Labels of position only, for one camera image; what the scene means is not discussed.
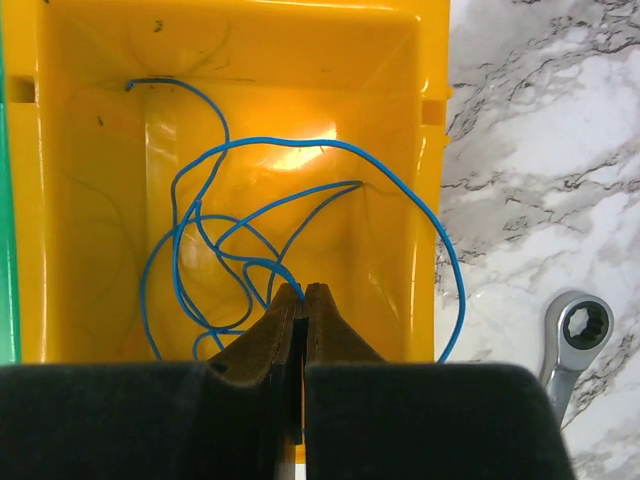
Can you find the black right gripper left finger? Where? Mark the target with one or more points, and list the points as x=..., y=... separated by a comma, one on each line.
x=225, y=418

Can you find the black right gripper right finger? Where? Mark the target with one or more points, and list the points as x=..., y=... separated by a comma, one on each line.
x=367, y=418

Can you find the silver ratchet wrench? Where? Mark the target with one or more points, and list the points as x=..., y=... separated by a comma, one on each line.
x=567, y=356

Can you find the green plastic bin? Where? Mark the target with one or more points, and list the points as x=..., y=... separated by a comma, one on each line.
x=10, y=314

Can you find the yellow plastic bin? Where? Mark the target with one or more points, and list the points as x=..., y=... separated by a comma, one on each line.
x=174, y=163

